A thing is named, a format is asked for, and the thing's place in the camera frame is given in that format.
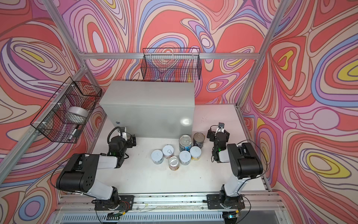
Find tall dark blue can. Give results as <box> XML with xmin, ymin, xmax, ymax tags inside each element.
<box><xmin>193</xmin><ymin>132</ymin><xmax>206</xmax><ymax>149</ymax></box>

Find small yellow can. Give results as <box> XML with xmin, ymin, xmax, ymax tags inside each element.
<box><xmin>189</xmin><ymin>146</ymin><xmax>202</xmax><ymax>161</ymax></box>

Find tall light blue can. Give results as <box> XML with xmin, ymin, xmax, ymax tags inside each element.
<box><xmin>179</xmin><ymin>134</ymin><xmax>192</xmax><ymax>152</ymax></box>

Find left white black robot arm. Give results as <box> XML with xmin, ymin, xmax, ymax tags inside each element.
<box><xmin>55</xmin><ymin>127</ymin><xmax>137</xmax><ymax>213</ymax></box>

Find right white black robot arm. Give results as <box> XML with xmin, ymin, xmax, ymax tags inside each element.
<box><xmin>206</xmin><ymin>126</ymin><xmax>263</xmax><ymax>210</ymax></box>

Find small white can left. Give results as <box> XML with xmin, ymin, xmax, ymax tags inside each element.
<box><xmin>151</xmin><ymin>149</ymin><xmax>164</xmax><ymax>165</ymax></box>

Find grey metal cabinet box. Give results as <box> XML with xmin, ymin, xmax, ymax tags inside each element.
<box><xmin>99</xmin><ymin>81</ymin><xmax>195</xmax><ymax>139</ymax></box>

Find small white can pull tab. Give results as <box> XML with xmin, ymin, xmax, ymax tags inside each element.
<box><xmin>162</xmin><ymin>145</ymin><xmax>174</xmax><ymax>159</ymax></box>

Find small white blue can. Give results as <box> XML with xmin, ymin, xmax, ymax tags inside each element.
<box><xmin>179</xmin><ymin>151</ymin><xmax>191</xmax><ymax>166</ymax></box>

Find small pink can silver lid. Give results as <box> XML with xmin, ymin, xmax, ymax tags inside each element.
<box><xmin>168</xmin><ymin>156</ymin><xmax>180</xmax><ymax>171</ymax></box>

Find grey tape roll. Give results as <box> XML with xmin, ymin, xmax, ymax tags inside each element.
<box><xmin>65</xmin><ymin>106</ymin><xmax>89</xmax><ymax>125</ymax></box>

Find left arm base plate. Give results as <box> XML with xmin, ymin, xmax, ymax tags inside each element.
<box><xmin>93</xmin><ymin>195</ymin><xmax>134</xmax><ymax>211</ymax></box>

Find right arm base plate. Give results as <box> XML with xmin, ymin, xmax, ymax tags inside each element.
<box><xmin>205</xmin><ymin>194</ymin><xmax>245</xmax><ymax>211</ymax></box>

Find left black wire basket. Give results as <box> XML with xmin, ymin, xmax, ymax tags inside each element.
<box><xmin>30</xmin><ymin>77</ymin><xmax>102</xmax><ymax>144</ymax></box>

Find black wire basket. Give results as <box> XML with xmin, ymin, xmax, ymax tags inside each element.
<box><xmin>30</xmin><ymin>77</ymin><xmax>102</xmax><ymax>144</ymax></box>
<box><xmin>140</xmin><ymin>47</ymin><xmax>202</xmax><ymax>83</ymax></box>

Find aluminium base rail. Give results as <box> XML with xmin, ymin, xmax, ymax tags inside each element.
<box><xmin>49</xmin><ymin>191</ymin><xmax>292</xmax><ymax>224</ymax></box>

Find back black wire basket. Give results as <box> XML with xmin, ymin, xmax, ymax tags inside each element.
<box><xmin>140</xmin><ymin>47</ymin><xmax>202</xmax><ymax>83</ymax></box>

